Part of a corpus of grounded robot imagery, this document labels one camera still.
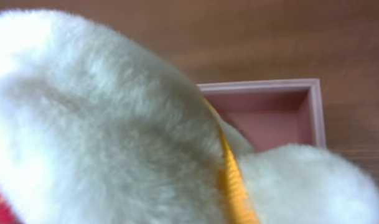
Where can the white box pink inside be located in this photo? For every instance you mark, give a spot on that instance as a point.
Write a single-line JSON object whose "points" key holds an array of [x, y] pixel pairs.
{"points": [[271, 113]]}

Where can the white plush duck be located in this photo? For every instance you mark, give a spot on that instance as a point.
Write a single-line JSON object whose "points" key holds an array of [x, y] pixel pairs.
{"points": [[96, 129]]}

